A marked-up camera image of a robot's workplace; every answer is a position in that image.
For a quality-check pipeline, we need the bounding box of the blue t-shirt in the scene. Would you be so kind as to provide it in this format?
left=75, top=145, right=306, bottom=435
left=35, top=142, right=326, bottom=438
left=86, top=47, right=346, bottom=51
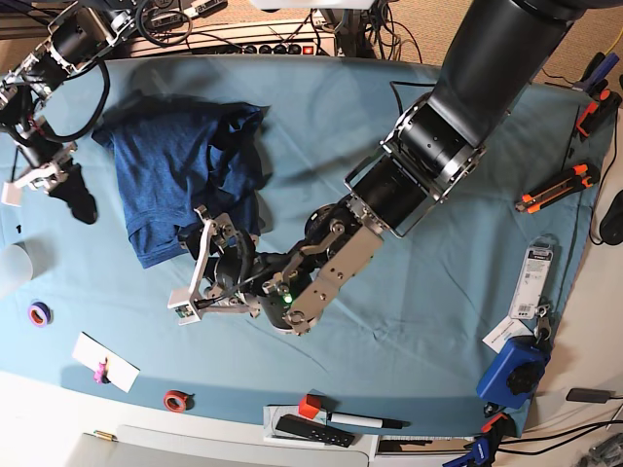
left=92, top=97, right=265, bottom=269

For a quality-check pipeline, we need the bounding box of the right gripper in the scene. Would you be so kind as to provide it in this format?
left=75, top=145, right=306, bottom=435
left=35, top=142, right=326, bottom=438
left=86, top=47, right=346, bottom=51
left=12, top=142, right=97, bottom=225

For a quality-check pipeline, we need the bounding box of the blue black clamp top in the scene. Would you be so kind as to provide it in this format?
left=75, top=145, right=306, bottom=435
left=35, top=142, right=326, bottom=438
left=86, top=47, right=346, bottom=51
left=571, top=52, right=619, bottom=94

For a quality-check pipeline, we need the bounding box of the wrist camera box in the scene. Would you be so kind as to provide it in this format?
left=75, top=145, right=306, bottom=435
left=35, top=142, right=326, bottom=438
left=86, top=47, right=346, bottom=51
left=167, top=288, right=201, bottom=326
left=1, top=182, right=22, bottom=207

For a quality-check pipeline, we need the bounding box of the purple tape roll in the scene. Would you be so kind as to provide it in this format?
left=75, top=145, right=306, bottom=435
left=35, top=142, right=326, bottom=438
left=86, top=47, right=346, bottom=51
left=28, top=302, right=52, bottom=327

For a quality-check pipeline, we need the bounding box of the translucent plastic cup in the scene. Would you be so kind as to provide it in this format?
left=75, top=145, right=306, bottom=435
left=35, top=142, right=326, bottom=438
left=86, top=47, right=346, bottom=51
left=0, top=244, right=33, bottom=299

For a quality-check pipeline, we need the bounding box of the red cube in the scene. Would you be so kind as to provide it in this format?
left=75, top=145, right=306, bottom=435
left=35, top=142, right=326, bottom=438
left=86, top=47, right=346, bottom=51
left=298, top=394, right=322, bottom=419

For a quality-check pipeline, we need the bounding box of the orange black clamp right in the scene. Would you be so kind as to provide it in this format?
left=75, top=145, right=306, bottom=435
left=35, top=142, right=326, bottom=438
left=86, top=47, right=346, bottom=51
left=575, top=89, right=622, bottom=141

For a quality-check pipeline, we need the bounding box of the blue box with black knob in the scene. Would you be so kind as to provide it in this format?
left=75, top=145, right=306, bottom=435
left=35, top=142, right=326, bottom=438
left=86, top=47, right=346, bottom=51
left=476, top=336, right=552, bottom=409

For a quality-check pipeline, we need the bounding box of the black remote control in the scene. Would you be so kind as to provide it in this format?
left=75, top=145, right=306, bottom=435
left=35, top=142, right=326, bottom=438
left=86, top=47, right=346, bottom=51
left=276, top=414, right=355, bottom=448

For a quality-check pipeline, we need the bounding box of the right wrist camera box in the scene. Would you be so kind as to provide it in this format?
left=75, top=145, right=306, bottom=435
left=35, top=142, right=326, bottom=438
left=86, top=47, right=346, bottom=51
left=1, top=182, right=22, bottom=207

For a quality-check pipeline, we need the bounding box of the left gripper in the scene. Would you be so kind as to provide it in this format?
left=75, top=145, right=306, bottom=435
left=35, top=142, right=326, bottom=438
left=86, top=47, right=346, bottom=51
left=177, top=205, right=260, bottom=319

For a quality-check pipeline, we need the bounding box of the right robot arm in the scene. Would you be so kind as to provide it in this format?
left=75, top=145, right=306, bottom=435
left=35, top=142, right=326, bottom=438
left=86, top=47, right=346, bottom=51
left=1, top=1, right=138, bottom=225

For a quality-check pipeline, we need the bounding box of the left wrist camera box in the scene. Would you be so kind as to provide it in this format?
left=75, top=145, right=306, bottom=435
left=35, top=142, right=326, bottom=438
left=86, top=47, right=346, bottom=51
left=167, top=288, right=201, bottom=326

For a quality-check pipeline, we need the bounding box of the light blue table cloth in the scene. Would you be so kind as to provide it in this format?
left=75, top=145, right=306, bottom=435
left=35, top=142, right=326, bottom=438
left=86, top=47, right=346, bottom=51
left=1, top=55, right=596, bottom=436

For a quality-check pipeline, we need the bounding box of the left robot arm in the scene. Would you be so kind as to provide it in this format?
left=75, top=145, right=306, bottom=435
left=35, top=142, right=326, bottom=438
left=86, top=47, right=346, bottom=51
left=167, top=1, right=590, bottom=336

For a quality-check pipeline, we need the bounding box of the white paper card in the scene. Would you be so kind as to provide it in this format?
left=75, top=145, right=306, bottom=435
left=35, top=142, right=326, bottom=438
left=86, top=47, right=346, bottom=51
left=482, top=316, right=533, bottom=353

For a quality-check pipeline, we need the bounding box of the white black marker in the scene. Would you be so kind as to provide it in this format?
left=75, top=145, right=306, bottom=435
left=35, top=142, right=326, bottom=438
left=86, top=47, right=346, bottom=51
left=327, top=413, right=406, bottom=430

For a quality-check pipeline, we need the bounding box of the blister pack with tool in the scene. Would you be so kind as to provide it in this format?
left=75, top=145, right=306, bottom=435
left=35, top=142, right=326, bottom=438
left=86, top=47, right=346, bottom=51
left=507, top=234, right=558, bottom=320

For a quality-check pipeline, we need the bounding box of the power strip with red switch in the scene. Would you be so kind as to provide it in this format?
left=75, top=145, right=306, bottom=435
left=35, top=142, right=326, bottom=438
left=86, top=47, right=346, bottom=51
left=113, top=11, right=340, bottom=58

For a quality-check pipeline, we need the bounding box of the red tape roll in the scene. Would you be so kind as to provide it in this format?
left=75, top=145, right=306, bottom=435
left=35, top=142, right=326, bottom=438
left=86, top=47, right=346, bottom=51
left=163, top=390, right=193, bottom=413

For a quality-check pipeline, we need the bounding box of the black computer mouse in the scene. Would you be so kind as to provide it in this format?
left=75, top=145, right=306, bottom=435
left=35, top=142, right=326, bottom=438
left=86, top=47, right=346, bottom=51
left=599, top=191, right=623, bottom=246

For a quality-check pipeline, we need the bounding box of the white card with pink clip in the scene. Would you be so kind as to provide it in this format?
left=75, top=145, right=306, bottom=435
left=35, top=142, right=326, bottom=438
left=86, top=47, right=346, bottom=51
left=72, top=333, right=140, bottom=393

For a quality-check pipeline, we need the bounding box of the orange black utility knife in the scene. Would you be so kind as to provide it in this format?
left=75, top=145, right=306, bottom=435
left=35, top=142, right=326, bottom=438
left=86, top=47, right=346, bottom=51
left=515, top=162, right=600, bottom=214

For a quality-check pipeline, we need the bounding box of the black small device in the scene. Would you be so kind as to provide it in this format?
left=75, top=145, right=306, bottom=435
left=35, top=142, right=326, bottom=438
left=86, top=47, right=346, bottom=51
left=566, top=387, right=611, bottom=404

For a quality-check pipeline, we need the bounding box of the orange clamp bottom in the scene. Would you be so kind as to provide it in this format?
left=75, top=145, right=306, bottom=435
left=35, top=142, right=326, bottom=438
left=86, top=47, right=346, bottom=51
left=481, top=413, right=511, bottom=434

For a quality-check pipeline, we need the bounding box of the blue clamp bottom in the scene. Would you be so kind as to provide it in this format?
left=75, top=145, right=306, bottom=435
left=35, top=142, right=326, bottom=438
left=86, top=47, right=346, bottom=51
left=442, top=438, right=493, bottom=467

